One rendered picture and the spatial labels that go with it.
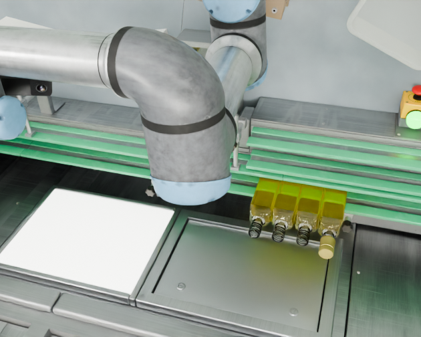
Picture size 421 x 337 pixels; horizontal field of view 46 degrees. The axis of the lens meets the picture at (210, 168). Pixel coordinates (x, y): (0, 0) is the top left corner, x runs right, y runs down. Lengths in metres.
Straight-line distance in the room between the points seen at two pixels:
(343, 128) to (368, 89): 0.14
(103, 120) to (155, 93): 0.94
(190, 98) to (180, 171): 0.10
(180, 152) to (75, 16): 0.96
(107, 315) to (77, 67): 0.71
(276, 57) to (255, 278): 0.59
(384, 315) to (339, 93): 0.58
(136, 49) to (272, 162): 0.76
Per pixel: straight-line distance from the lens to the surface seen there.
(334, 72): 1.37
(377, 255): 1.43
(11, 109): 0.90
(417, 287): 1.39
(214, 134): 0.65
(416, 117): 1.31
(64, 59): 0.71
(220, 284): 1.27
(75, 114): 1.61
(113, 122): 1.53
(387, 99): 1.40
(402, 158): 1.28
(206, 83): 0.63
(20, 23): 1.25
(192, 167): 0.66
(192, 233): 1.39
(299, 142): 1.28
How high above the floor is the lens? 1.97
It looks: 49 degrees down
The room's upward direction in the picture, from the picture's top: 154 degrees counter-clockwise
